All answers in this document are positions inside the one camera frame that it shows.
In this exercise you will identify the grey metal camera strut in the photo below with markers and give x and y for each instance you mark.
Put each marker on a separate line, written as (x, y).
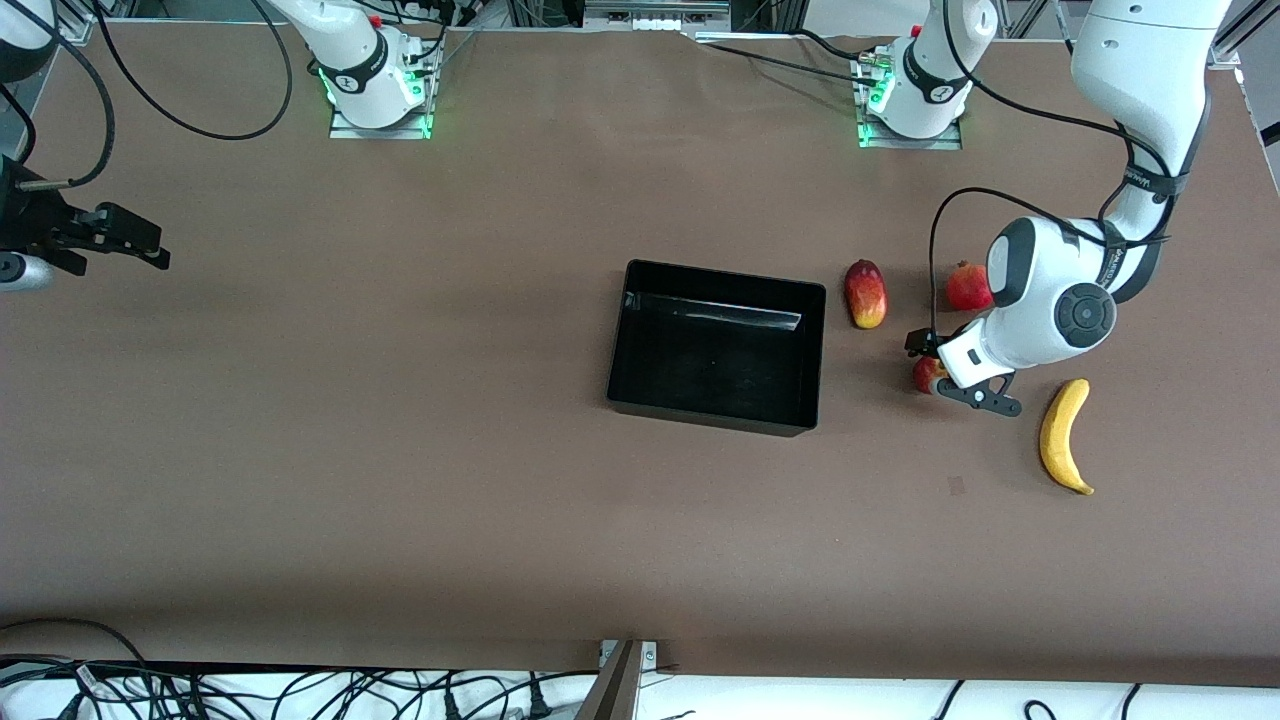
(615, 692)

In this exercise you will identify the silver strut bracket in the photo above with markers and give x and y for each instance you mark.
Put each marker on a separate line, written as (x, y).
(650, 655)

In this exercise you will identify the red yellow mango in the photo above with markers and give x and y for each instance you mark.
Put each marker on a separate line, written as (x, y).
(866, 295)

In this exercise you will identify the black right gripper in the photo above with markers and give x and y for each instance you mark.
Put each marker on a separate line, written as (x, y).
(28, 212)

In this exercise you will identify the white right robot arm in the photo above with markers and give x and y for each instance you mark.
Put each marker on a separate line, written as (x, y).
(352, 58)

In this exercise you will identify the red apple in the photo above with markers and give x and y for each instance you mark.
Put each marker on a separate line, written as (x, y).
(926, 376)

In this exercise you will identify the brown table cover sheet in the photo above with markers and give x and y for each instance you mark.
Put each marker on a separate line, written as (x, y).
(400, 500)

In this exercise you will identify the black plastic box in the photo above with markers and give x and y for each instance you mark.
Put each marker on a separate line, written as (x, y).
(715, 360)

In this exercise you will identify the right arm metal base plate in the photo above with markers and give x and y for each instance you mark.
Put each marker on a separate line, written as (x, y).
(380, 133)

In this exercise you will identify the black power plug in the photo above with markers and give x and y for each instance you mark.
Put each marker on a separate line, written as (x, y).
(537, 702)
(452, 706)

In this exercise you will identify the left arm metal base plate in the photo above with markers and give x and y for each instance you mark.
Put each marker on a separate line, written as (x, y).
(910, 144)

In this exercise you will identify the yellow banana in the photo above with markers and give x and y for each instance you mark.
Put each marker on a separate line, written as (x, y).
(1058, 440)

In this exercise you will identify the aluminium frame profile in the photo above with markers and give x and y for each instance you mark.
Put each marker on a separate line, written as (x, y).
(75, 25)
(1250, 28)

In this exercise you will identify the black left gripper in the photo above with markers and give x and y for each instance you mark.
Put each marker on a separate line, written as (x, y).
(917, 343)

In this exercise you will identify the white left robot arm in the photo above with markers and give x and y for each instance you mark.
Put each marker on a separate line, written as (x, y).
(1060, 310)

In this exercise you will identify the red pomegranate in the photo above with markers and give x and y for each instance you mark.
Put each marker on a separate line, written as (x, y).
(966, 288)

